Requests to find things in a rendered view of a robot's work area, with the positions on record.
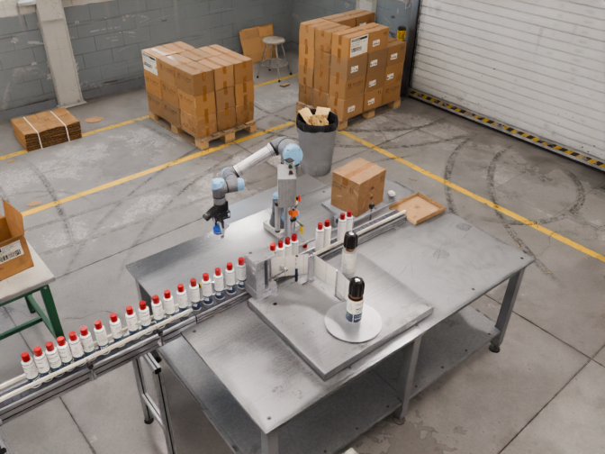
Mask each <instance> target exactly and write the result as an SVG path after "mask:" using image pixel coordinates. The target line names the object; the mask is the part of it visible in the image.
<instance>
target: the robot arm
mask: <svg viewBox="0 0 605 454"><path fill-rule="evenodd" d="M278 155H281V164H284V160H285V159H288V158H291V159H293V160H294V165H295V170H296V175H297V167H298V166H299V165H300V161H301V160H302V158H303V152H302V150H301V148H300V147H299V146H298V145H297V144H296V143H295V142H294V141H293V139H292V138H290V137H287V136H283V137H279V138H277V139H274V140H272V141H270V142H269V143H268V144H267V146H265V148H263V149H261V150H259V151H258V152H256V153H254V154H253V155H251V156H249V157H248V158H246V159H244V160H242V161H241V162H240V163H238V164H237V165H235V166H233V167H232V168H224V169H223V170H222V172H221V175H222V178H223V179H224V180H223V179H222V178H218V177H216V178H215V179H213V180H212V200H213V206H212V207H211V208H210V209H209V210H208V211H207V212H206V213H205V214H204V215H203V218H204V220H205V221H207V222H208V221H209V220H210V219H211V218H212V221H213V225H214V226H215V225H217V223H218V222H219V225H220V227H221V233H222V234H223V235H224V233H225V230H226V229H228V228H229V227H230V225H229V224H227V223H226V222H225V221H223V220H225V219H229V218H230V216H229V215H228V213H230V210H229V205H228V201H226V199H225V194H228V193H232V192H239V191H241V190H244V189H245V184H244V180H243V179H242V178H238V177H240V176H242V175H244V174H245V173H247V172H249V171H250V170H251V169H253V168H255V167H257V166H258V165H260V164H261V163H263V162H265V161H266V160H268V159H270V158H272V157H274V156H278ZM272 199H273V202H272V214H271V217H270V219H269V224H270V225H271V226H272V227H274V228H275V201H278V194H277V192H275V193H273V197H272ZM294 208H296V210H297V211H298V202H297V201H296V206H295V207H294ZM227 211H228V212H227ZM228 216H229V217H228ZM299 217H300V213H299V211H298V215H297V216H295V218H296V219H297V220H298V219H299ZM280 229H284V208H280Z"/></svg>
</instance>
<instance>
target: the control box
mask: <svg viewBox="0 0 605 454"><path fill-rule="evenodd" d="M292 166H293V168H292V169H289V168H288V166H287V164H286V165H285V164H281V165H277V194H278V207H279V208H287V207H295V206H296V175H295V166H294V165H292ZM290 170H292V171H293V175H292V176H289V175H288V173H289V171H290Z"/></svg>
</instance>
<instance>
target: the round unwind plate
mask: <svg viewBox="0 0 605 454"><path fill-rule="evenodd" d="M346 309H347V302H342V303H339V304H335V305H333V306H332V307H331V308H330V309H329V310H328V311H327V313H326V315H325V324H326V327H327V329H328V330H329V331H330V333H331V334H333V335H334V336H335V337H337V338H339V339H341V340H344V341H350V342H362V341H369V340H371V339H373V337H375V336H376V335H377V334H378V333H379V332H380V330H381V329H382V319H381V316H380V315H379V313H378V312H377V311H376V310H375V309H374V308H372V307H371V306H369V305H367V304H364V305H363V313H362V322H361V324H360V325H358V326H350V325H348V324H347V323H346V322H345V318H346Z"/></svg>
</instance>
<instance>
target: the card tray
mask: <svg viewBox="0 0 605 454"><path fill-rule="evenodd" d="M389 209H390V210H394V209H396V210H398V211H400V212H401V211H403V210H406V213H405V215H406V216H407V217H406V220H408V221H409V222H412V223H413V224H415V225H418V224H420V223H422V222H425V221H427V220H428V219H430V218H432V217H434V216H436V215H438V214H440V213H443V212H445V206H444V205H442V204H440V203H438V202H436V201H435V200H433V199H431V198H429V197H427V196H426V195H424V194H422V193H420V192H419V191H418V192H416V193H414V194H412V195H408V196H406V197H404V198H403V199H400V200H399V202H398V203H396V204H393V205H391V206H389Z"/></svg>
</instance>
